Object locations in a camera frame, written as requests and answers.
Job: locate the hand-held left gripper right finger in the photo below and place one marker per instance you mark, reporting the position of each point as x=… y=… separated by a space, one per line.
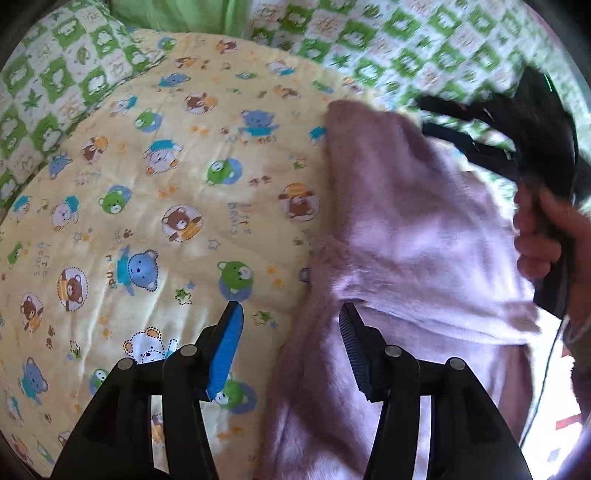
x=354 y=344

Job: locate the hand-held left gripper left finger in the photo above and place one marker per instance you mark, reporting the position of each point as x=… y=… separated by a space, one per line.
x=225 y=350

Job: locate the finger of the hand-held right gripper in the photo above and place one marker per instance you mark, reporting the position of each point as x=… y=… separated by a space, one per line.
x=466 y=108
x=475 y=147

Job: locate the purple knit sweater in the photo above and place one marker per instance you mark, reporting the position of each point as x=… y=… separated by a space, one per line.
x=415 y=230

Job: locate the person's right hand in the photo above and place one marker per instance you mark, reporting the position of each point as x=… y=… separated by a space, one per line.
x=538 y=249

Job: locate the green checkered quilt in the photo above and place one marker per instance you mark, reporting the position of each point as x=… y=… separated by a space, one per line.
x=415 y=44

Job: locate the yellow bear print blanket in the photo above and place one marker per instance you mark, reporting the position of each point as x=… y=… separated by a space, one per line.
x=138 y=207

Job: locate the plain green cloth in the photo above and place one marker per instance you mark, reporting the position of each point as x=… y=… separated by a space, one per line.
x=184 y=14

